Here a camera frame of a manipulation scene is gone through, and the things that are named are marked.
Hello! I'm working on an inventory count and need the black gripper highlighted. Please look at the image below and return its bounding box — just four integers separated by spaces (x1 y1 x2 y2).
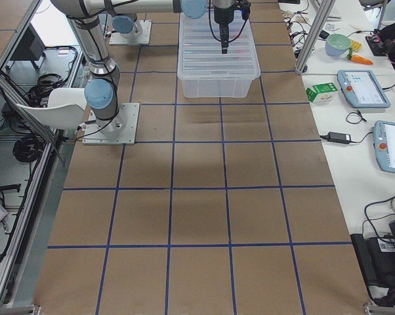
213 0 250 54

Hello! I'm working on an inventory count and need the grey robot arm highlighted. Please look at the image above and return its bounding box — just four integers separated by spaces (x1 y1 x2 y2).
52 0 251 131
104 13 143 39

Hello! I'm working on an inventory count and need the clear plastic box lid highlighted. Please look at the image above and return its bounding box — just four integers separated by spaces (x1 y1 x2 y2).
177 11 260 79

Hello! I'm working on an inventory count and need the clear plastic storage box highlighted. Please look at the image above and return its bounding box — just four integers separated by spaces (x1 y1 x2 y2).
177 11 260 98

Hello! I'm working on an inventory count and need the green bowl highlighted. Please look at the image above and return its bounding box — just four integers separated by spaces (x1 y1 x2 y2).
325 33 351 56

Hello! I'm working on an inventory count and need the green white carton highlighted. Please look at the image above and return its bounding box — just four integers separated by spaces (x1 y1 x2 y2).
306 82 338 103

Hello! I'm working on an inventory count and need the yellow toy corn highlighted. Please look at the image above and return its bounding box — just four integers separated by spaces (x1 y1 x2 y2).
350 40 362 53

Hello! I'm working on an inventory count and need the toy carrot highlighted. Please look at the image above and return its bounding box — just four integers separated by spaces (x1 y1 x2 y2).
346 48 373 66

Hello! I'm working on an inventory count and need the upper teach pendant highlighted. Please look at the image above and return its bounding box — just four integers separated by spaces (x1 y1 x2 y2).
337 70 391 109

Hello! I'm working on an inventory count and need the teach pendant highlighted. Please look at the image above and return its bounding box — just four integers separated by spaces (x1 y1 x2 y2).
373 120 395 173
337 70 391 109

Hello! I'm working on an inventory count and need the black power adapter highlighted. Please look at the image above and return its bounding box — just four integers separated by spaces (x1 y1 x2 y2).
320 131 352 144

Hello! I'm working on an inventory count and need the white chair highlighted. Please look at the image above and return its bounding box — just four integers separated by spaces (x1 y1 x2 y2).
17 87 87 131

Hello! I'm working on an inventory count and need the lower teach pendant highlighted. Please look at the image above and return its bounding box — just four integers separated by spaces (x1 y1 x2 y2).
373 120 395 173

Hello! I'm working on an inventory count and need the aluminium frame post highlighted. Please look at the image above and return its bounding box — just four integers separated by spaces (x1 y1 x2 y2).
295 0 335 74

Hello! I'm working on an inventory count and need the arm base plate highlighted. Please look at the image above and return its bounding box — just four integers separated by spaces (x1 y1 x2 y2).
81 102 140 145
110 16 152 46

